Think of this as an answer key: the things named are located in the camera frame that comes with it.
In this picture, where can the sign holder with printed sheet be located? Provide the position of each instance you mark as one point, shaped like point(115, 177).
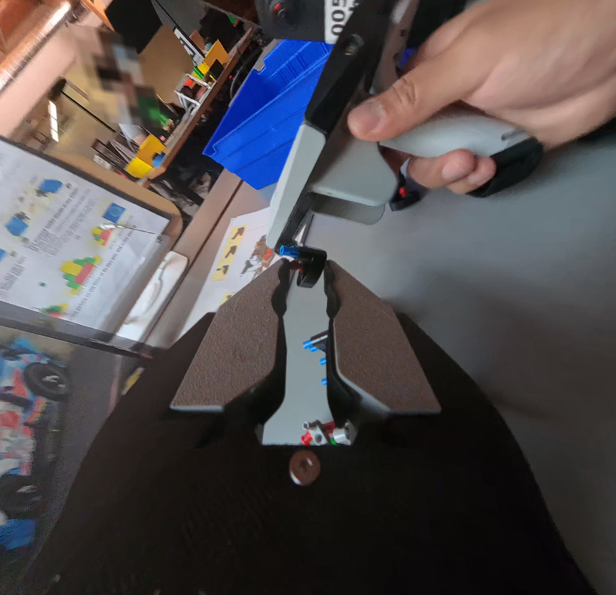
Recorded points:
point(72, 243)

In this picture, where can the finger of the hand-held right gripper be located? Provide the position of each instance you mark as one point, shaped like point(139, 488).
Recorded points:
point(296, 181)
point(356, 176)

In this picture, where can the yellow box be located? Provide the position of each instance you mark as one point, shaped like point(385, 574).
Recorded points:
point(139, 167)
point(153, 146)

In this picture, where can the person's right hand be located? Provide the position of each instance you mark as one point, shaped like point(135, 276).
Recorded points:
point(529, 60)

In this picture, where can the lego chassis assembly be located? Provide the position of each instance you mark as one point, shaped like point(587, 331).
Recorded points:
point(342, 435)

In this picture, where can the lego set box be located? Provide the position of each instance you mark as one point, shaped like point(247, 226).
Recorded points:
point(29, 402)

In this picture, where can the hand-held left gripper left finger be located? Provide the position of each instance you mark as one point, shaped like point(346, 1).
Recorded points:
point(226, 359)

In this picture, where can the small black lego subassembly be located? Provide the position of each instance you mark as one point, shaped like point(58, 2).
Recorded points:
point(406, 201)
point(313, 267)

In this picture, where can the blue storage bin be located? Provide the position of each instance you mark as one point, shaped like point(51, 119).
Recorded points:
point(260, 123)

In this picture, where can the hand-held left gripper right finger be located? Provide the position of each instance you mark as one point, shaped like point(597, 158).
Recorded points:
point(380, 359)

